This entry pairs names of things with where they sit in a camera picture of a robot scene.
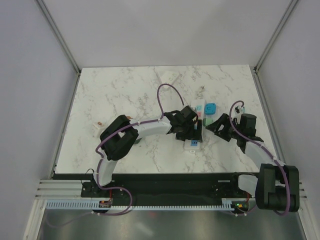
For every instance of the white cube plug tiger print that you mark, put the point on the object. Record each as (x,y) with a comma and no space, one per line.
(97,128)

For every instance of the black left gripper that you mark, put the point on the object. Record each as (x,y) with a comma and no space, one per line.
(193,135)

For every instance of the aluminium frame post right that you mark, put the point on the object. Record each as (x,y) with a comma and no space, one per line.
(276,33)

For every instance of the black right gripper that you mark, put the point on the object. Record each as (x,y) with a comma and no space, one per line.
(224,120)

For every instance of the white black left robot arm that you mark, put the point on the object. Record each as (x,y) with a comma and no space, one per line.
(119,137)

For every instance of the green small adapter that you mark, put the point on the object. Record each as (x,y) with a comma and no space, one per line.
(207,121)

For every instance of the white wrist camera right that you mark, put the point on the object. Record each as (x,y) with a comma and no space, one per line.
(239,110)

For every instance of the white long power strip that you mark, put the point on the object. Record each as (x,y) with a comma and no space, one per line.
(198,105)

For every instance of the green cube plug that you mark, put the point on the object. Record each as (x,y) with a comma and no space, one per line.
(137,141)

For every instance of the white toothed cable duct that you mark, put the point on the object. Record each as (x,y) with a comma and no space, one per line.
(98,205)

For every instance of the blue small adapter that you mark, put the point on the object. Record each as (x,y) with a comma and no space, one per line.
(210,109)

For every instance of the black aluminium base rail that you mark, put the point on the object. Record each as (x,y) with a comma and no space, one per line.
(168,188)

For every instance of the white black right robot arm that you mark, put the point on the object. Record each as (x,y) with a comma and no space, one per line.
(277,185)

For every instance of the aluminium frame post left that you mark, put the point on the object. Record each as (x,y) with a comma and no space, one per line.
(58,35)

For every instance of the white triangular power strip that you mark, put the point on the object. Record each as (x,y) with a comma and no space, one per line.
(168,76)

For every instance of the aluminium frame post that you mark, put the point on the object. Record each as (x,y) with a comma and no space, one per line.
(58,35)
(276,33)

